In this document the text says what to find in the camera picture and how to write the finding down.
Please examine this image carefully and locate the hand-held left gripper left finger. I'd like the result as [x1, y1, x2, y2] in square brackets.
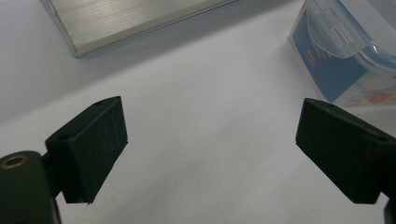
[40, 95, 129, 205]

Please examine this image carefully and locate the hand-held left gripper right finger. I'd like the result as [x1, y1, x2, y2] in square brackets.
[294, 97, 396, 205]

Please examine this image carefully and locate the clear plastic container blue label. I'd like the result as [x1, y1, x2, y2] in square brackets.
[288, 0, 396, 108]

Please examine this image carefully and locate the brushed metal flat box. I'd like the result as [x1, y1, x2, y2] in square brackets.
[39, 0, 241, 59]

